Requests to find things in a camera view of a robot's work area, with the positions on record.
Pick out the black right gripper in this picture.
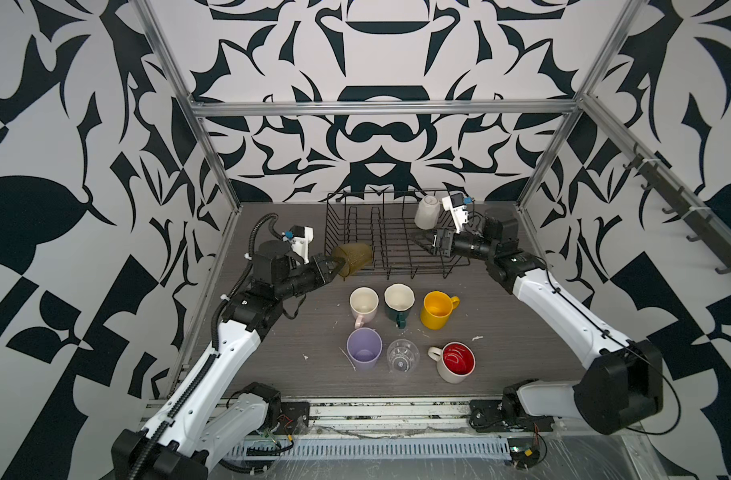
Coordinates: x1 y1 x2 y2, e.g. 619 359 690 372
412 225 501 265

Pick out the white faceted mug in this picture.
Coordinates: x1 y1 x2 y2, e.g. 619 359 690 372
415 195 441 230

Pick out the olive textured glass cup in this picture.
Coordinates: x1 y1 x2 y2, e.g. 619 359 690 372
331 243 373 279

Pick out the lilac plastic cup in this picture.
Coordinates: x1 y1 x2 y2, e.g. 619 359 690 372
346 327 383 371

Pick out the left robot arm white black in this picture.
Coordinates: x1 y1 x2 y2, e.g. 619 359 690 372
111 213 344 479

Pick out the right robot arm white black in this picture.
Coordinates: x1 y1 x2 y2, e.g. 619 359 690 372
413 215 673 435

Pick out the pink cream mug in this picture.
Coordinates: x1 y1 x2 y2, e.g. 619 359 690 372
349 287 379 329

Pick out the dark green mug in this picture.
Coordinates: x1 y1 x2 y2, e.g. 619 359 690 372
383 283 415 330

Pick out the yellow mug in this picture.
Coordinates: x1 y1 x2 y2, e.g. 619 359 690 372
421 291 461 330

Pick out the clear glass cup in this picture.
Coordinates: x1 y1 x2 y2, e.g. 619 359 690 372
387 339 421 374

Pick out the white mug red inside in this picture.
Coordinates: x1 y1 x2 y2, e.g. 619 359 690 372
427 342 477 384

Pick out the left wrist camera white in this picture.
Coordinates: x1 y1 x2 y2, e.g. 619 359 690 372
283 225 314 264

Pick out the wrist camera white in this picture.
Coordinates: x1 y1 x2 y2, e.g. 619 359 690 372
283 225 314 264
441 192 473 234

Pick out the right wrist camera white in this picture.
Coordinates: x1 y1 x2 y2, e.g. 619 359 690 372
441 192 473 234

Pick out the black wire dish rack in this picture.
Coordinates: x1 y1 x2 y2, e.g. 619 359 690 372
324 187 471 278

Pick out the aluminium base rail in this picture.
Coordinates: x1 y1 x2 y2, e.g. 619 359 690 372
142 394 531 447

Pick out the white slotted cable duct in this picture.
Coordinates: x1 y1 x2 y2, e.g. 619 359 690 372
225 437 511 461

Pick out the wall hook rail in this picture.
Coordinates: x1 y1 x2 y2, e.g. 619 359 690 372
622 142 731 277

